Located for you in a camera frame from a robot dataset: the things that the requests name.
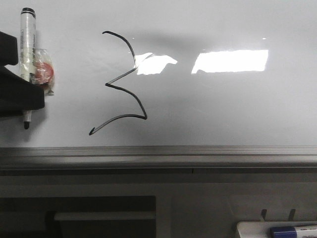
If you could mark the white black whiteboard marker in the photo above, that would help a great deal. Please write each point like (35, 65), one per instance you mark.
(27, 44)

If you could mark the white marker tray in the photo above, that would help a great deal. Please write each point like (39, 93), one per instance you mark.
(262, 229)

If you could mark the blue capped marker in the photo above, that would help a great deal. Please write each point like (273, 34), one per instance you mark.
(307, 231)

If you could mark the red magnet taped to marker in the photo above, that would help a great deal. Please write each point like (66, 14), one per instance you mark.
(44, 71)

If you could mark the right metal tray hook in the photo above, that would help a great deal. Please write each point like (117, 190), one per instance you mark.
(291, 214)

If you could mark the white whiteboard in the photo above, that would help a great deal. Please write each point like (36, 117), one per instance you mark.
(172, 72)

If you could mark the left metal tray hook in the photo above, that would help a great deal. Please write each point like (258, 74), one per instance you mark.
(263, 215)

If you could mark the grey aluminium whiteboard frame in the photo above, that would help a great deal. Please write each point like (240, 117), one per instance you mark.
(157, 157)

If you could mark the white shelf board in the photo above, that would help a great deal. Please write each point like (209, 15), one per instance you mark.
(105, 216)

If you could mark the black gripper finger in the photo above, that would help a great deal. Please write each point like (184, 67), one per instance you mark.
(18, 95)

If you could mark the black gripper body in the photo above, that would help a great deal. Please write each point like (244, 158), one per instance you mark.
(8, 49)

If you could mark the metal tray hook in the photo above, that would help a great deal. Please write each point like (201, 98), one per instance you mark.
(291, 214)
(263, 215)

